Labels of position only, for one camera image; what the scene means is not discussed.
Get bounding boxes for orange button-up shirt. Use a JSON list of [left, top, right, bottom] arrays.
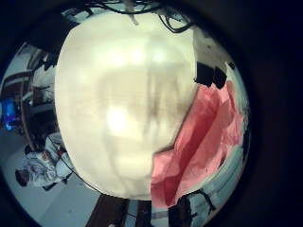
[[151, 79, 245, 209]]

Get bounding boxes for brown wooden door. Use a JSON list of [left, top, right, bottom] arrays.
[[84, 193, 131, 227]]

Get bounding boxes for person in white clothes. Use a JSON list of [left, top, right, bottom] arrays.
[[14, 131, 74, 190]]

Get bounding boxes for laptop with blue screen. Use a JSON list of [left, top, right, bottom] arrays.
[[0, 97, 17, 131]]

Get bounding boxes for black cable bundle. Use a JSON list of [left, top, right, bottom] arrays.
[[84, 0, 194, 34]]

